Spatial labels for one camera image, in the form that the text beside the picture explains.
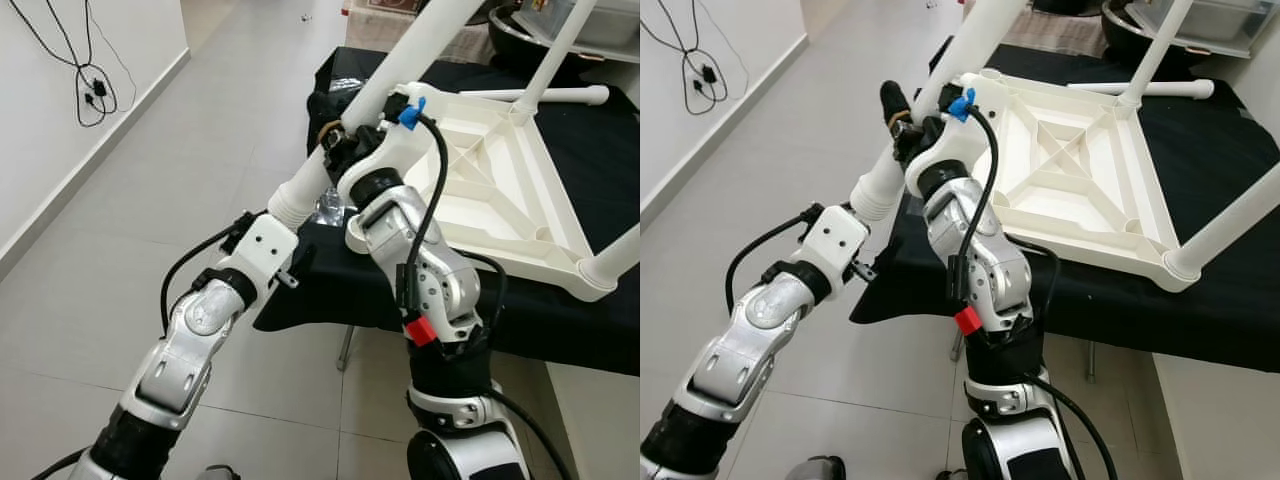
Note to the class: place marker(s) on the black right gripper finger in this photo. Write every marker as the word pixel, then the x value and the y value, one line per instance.
pixel 328 110
pixel 895 105

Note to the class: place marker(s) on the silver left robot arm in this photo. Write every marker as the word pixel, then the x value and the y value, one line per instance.
pixel 745 340
pixel 185 340

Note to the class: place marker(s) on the grey tape patch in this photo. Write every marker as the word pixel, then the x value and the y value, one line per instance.
pixel 1250 112

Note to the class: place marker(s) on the grey right robot foot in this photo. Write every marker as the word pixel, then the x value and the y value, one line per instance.
pixel 952 474

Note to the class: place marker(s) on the grey left robot foot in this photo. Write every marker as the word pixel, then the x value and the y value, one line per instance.
pixel 222 473
pixel 815 468

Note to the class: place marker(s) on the black wok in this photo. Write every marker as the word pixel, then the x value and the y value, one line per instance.
pixel 1125 40
pixel 515 40

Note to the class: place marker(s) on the grey robot foot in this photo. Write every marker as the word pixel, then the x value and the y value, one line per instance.
pixel 952 474
pixel 222 473
pixel 815 468

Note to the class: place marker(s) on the white plastic table top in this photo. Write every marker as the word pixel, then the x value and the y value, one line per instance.
pixel 1080 190
pixel 500 200

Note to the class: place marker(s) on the clear plastic storage box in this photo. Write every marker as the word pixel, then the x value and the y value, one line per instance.
pixel 600 20
pixel 1220 20

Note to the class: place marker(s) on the large clear tape patch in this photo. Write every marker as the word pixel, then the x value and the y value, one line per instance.
pixel 330 210
pixel 908 210

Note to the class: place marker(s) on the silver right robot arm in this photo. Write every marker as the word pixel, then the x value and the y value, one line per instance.
pixel 440 285
pixel 985 270

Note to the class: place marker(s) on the beige cloth covered bench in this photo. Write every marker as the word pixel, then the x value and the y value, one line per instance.
pixel 1060 35
pixel 460 45

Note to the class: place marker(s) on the black tablecloth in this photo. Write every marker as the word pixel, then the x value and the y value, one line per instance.
pixel 560 320
pixel 1180 320

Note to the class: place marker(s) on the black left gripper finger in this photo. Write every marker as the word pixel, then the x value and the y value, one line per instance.
pixel 814 213
pixel 250 220

